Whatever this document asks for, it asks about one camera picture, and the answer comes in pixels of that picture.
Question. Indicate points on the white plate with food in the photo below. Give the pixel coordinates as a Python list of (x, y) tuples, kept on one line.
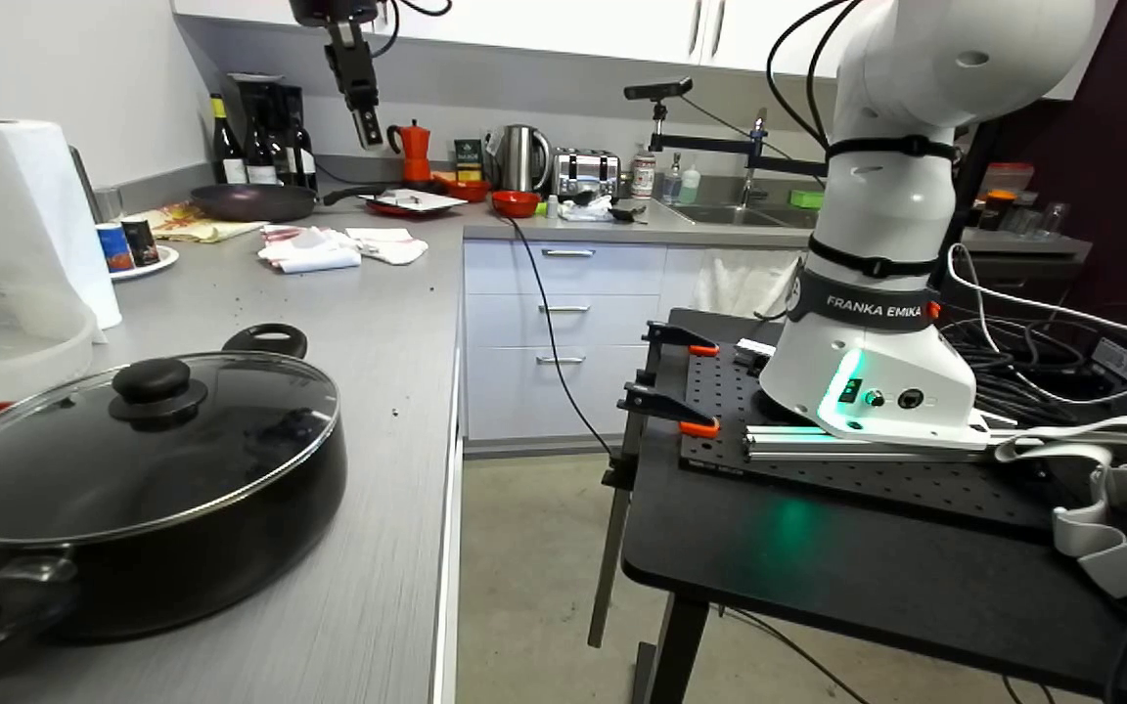
[(411, 200)]

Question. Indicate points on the red bowl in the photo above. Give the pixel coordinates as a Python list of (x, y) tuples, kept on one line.
[(513, 206)]

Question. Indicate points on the silver toaster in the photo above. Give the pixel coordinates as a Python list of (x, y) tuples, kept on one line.
[(589, 170)]

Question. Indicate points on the dark wine bottle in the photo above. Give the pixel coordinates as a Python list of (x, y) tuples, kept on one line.
[(230, 142)]

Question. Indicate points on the glass lid with black knob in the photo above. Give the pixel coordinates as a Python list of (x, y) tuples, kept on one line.
[(136, 455)]

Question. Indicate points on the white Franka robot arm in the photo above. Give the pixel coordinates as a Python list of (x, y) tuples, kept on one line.
[(889, 198)]

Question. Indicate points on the small white plate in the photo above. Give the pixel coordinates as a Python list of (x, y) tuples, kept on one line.
[(153, 268)]

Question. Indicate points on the white wall cabinets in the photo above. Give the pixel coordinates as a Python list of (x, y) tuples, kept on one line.
[(549, 25)]

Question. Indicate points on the black frying pan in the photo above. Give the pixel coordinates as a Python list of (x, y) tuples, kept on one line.
[(253, 200)]

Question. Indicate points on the red moka pot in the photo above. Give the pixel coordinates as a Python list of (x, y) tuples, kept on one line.
[(418, 155)]

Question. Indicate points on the blue can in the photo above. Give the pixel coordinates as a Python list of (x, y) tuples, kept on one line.
[(114, 248)]

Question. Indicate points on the steel electric kettle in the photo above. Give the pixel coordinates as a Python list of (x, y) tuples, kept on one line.
[(521, 157)]

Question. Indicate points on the small white cloth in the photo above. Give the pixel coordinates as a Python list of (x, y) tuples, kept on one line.
[(394, 244)]

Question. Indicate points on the green tin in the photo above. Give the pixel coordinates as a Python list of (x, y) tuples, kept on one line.
[(466, 157)]

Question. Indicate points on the aluminium rail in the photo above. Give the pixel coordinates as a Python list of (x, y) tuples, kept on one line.
[(849, 444)]

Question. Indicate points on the large white cloth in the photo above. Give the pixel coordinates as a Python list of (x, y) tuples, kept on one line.
[(312, 252)]

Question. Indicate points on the dark glass bottle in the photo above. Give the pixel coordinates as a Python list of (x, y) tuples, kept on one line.
[(302, 155)]

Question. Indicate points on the white drawer cabinet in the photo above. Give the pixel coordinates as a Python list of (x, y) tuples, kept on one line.
[(615, 338)]

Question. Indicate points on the kitchen faucet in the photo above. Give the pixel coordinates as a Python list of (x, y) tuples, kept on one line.
[(755, 152)]

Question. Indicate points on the steel sink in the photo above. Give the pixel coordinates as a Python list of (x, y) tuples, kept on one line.
[(741, 206)]

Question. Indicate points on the black perforated breadboard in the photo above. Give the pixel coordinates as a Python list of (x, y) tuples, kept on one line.
[(722, 393)]

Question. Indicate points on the white plastic jug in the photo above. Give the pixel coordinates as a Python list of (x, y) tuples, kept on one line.
[(28, 215)]

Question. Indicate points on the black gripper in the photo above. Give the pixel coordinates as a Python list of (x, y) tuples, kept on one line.
[(350, 49)]

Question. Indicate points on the dark can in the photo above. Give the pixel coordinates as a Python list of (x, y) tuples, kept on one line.
[(141, 241)]

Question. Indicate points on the short black orange clamp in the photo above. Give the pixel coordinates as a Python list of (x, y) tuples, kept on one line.
[(681, 341)]

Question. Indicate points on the long black orange bar clamp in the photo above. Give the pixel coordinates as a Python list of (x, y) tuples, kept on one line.
[(621, 509)]

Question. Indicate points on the black robot table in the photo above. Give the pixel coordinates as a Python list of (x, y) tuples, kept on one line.
[(849, 571)]

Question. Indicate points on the black coffee machine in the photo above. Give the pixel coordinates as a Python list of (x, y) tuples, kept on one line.
[(264, 122)]

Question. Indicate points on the yellow cloth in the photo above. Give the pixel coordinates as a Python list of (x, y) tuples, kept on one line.
[(204, 226)]

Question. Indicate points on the green sponge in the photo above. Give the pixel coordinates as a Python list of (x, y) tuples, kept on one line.
[(809, 200)]

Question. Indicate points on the black cooking pot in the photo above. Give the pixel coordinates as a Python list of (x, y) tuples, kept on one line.
[(197, 552)]

